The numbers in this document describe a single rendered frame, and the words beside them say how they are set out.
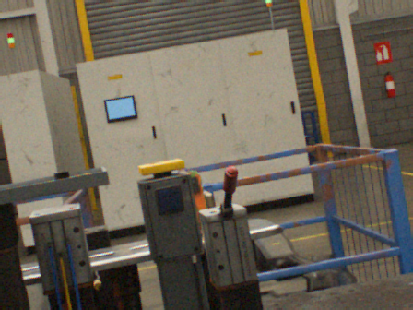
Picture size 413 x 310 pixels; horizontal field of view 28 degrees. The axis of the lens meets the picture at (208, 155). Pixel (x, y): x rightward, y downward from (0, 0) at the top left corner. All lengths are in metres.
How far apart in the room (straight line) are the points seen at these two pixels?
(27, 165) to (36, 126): 0.44
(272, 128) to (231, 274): 8.05
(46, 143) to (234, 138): 2.10
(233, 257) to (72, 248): 0.25
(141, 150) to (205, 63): 1.22
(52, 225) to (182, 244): 0.24
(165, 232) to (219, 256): 0.20
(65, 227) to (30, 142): 7.98
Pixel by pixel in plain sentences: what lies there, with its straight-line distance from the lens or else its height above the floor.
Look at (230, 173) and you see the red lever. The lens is 1.17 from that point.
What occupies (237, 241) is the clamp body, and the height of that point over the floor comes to 1.01.
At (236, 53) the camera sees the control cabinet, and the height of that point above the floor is 1.81.
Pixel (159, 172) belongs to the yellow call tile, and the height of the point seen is 1.15.
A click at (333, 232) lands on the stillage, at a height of 0.47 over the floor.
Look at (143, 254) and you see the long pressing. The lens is 1.40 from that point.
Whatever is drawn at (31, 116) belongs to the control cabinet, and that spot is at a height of 1.51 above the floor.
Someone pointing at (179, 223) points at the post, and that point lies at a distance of 1.11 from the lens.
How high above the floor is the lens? 1.22
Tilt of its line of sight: 3 degrees down
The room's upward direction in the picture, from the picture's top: 10 degrees counter-clockwise
